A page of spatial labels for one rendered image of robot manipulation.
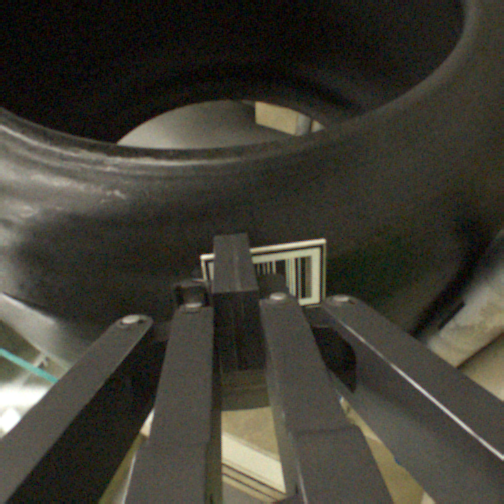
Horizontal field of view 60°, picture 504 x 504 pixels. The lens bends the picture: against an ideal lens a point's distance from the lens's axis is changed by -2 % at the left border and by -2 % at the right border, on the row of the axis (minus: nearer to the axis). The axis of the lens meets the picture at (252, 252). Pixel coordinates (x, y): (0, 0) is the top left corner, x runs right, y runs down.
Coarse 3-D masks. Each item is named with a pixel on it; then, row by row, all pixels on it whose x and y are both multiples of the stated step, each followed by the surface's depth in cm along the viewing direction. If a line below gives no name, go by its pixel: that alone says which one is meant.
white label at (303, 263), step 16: (320, 240) 21; (208, 256) 21; (256, 256) 21; (272, 256) 21; (288, 256) 22; (304, 256) 22; (320, 256) 22; (208, 272) 21; (256, 272) 22; (272, 272) 22; (288, 272) 22; (304, 272) 22; (320, 272) 22; (304, 288) 23; (320, 288) 23; (304, 304) 23; (320, 304) 23
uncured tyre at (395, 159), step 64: (0, 0) 48; (64, 0) 54; (128, 0) 60; (192, 0) 63; (256, 0) 63; (320, 0) 60; (384, 0) 55; (448, 0) 47; (0, 64) 51; (64, 64) 60; (128, 64) 66; (192, 64) 70; (256, 64) 70; (320, 64) 67; (384, 64) 61; (448, 64) 27; (0, 128) 25; (64, 128) 62; (128, 128) 67; (384, 128) 25; (448, 128) 25; (0, 192) 23; (64, 192) 23; (128, 192) 23; (192, 192) 23; (256, 192) 23; (320, 192) 23; (384, 192) 23; (448, 192) 25; (0, 256) 24; (64, 256) 23; (128, 256) 23; (192, 256) 22; (384, 256) 24; (448, 256) 26; (64, 320) 25; (256, 384) 32
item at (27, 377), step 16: (0, 352) 93; (0, 368) 91; (16, 368) 91; (32, 368) 91; (0, 384) 90; (16, 384) 90; (32, 384) 90; (48, 384) 90; (0, 400) 88; (16, 400) 88; (32, 400) 88; (0, 416) 87; (16, 416) 87; (0, 432) 85
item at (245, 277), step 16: (240, 240) 20; (240, 256) 17; (240, 272) 16; (240, 288) 14; (256, 288) 14; (240, 304) 14; (256, 304) 14; (240, 320) 14; (256, 320) 14; (240, 336) 15; (256, 336) 15; (256, 352) 15; (256, 368) 15
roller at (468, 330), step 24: (480, 264) 27; (456, 288) 31; (480, 288) 27; (432, 312) 35; (456, 312) 30; (480, 312) 28; (432, 336) 35; (456, 336) 32; (480, 336) 30; (456, 360) 35
